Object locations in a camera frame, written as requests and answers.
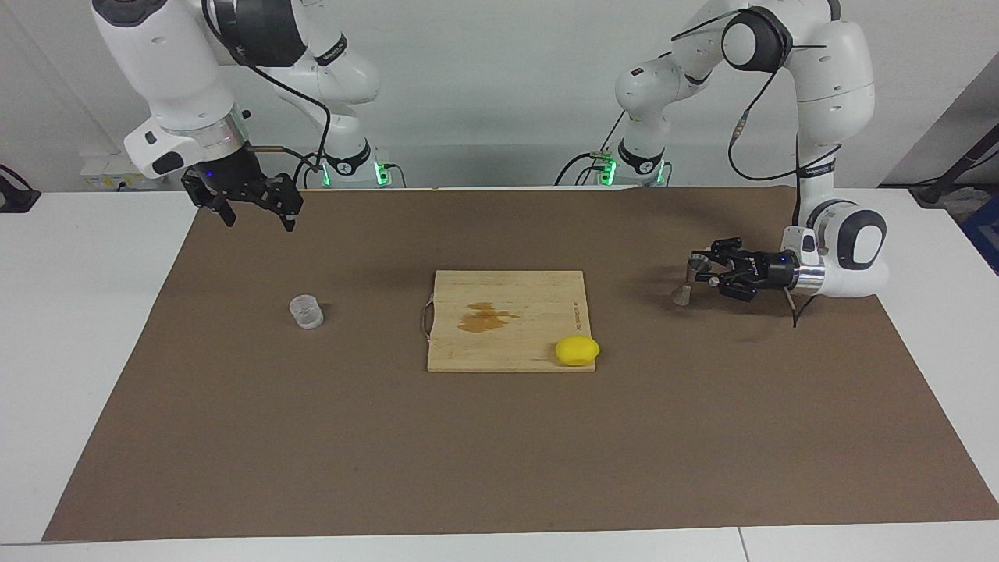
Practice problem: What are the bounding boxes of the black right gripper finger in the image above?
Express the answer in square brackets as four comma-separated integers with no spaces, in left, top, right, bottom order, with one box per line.
[201,194,237,228]
[264,173,304,233]

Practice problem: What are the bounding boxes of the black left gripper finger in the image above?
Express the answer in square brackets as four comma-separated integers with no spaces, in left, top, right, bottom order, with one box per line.
[709,272,756,301]
[691,238,748,270]

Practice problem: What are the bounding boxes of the steel double jigger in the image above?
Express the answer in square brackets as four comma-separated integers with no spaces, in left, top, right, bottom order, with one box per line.
[672,254,707,307]

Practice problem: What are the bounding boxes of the small clear plastic cup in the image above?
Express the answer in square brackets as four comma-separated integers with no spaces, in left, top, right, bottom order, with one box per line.
[289,294,325,331]

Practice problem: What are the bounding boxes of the white power strip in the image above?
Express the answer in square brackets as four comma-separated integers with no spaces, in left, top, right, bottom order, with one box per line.
[80,152,145,190]

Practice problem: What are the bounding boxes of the yellow lemon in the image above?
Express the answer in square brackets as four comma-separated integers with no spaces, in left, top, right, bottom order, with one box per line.
[555,336,601,367]

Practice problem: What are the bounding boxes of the black stand leg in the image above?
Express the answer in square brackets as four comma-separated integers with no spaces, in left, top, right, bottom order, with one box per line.
[913,125,999,208]

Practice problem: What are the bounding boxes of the blue floor object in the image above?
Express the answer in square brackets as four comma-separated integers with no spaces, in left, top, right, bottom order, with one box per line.
[962,195,999,276]

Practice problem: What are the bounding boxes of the wooden cutting board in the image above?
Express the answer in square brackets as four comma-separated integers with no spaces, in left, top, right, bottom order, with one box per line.
[421,270,596,373]

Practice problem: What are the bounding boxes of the large brown table mat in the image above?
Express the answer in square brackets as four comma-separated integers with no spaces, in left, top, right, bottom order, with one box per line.
[41,186,999,542]

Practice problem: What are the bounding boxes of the black right base cable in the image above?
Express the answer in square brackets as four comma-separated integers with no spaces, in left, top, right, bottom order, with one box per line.
[293,152,327,190]

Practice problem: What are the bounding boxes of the black base cable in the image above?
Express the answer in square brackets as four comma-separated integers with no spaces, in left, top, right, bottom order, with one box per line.
[293,152,327,190]
[554,109,627,187]

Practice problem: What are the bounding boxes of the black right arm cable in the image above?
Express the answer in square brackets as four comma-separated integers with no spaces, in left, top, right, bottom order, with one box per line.
[201,0,332,188]

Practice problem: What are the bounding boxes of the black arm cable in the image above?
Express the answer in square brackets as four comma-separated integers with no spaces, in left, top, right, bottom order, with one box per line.
[201,0,332,188]
[671,8,844,329]

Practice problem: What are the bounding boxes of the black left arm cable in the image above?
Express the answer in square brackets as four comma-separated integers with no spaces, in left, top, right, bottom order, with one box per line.
[671,8,844,329]

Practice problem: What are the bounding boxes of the black left base cable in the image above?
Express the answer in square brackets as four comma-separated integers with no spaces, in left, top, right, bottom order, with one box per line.
[554,109,627,187]

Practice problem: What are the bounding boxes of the black clamp bracket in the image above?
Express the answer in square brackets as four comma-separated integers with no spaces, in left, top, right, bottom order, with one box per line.
[0,164,41,213]

